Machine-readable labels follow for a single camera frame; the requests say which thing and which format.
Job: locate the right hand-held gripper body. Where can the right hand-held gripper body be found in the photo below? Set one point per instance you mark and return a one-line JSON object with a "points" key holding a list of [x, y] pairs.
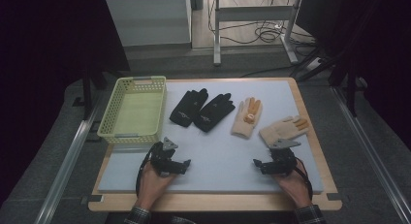
{"points": [[280, 159]]}

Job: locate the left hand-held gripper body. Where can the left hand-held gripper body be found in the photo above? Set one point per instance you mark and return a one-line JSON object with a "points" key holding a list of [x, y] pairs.
{"points": [[161, 159]]}

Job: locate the pale green plastic basket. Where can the pale green plastic basket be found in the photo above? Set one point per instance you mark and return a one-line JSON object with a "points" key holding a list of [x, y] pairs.
{"points": [[135, 112]]}

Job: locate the black glove white print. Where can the black glove white print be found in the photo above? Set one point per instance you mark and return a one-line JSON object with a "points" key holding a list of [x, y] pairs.
{"points": [[213, 112], [189, 107]]}

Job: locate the person's left hand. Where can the person's left hand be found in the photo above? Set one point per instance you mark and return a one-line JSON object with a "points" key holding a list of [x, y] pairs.
{"points": [[155, 185]]}

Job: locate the person's right hand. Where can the person's right hand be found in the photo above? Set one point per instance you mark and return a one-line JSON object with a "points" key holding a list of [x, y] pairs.
{"points": [[292, 186]]}

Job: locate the beige glove orange fingers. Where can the beige glove orange fingers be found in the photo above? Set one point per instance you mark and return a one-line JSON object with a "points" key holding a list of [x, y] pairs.
{"points": [[284, 128], [246, 117]]}

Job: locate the light blue foam mat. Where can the light blue foam mat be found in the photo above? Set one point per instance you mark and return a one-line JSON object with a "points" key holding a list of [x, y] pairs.
{"points": [[219, 153]]}

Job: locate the black metal stand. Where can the black metal stand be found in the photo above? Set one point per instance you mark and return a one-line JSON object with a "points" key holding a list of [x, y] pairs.
{"points": [[87, 91], [351, 88]]}

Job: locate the white power strip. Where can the white power strip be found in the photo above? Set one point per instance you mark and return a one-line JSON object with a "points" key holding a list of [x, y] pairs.
{"points": [[313, 64]]}

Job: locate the white cabinet panel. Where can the white cabinet panel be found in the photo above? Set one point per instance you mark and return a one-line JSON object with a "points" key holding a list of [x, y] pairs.
{"points": [[148, 20]]}

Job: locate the aluminium rail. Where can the aluminium rail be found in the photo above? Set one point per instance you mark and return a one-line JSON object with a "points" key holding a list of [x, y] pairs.
{"points": [[371, 153], [68, 162]]}

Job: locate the white metal desk frame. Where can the white metal desk frame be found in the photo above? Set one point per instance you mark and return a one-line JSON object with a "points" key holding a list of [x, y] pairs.
{"points": [[252, 14]]}

